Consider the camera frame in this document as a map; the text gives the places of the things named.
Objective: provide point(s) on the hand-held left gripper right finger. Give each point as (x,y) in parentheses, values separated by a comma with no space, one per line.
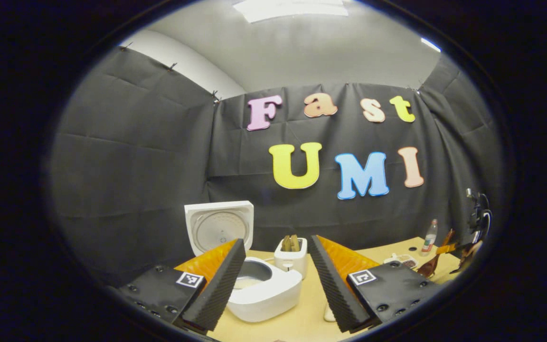
(330,285)

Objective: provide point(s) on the brown bread slice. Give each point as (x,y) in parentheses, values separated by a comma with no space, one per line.
(285,243)
(295,242)

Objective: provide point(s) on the brown wooden spoon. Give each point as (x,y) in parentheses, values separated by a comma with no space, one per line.
(428,268)

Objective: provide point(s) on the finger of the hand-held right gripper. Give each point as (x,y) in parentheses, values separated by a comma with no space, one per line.
(447,248)

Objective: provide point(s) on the clear plastic bottle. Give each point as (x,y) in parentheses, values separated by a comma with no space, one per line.
(429,242)

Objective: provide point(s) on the white rice cooker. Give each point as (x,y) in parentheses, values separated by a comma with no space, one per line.
(273,294)

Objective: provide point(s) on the small ceiling light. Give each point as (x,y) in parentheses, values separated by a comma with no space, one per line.
(431,44)

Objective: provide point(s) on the white toaster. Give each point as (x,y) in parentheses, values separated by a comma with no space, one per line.
(291,265)

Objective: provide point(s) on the black backdrop cloth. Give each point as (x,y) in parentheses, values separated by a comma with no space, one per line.
(136,166)

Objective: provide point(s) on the large ceiling light panel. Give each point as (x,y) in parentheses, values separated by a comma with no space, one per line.
(292,9)

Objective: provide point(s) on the clear rice container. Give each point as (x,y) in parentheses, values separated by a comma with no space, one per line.
(329,314)

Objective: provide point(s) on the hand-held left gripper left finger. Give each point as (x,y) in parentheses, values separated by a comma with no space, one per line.
(219,289)

